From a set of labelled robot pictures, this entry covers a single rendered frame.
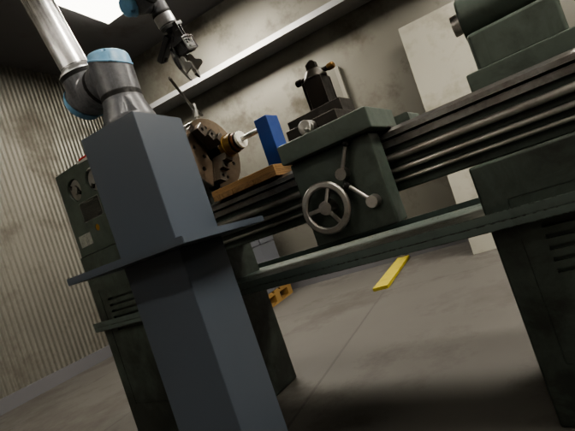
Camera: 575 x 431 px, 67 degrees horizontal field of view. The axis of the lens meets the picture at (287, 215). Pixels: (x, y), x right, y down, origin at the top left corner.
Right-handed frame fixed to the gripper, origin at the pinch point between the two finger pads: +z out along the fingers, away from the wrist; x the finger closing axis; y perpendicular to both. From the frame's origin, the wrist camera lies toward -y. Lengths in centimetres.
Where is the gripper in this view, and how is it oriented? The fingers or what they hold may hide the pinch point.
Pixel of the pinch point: (192, 76)
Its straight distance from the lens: 184.9
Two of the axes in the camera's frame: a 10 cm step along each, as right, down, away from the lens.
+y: 7.9, -2.9, -5.5
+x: 3.9, -4.6, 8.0
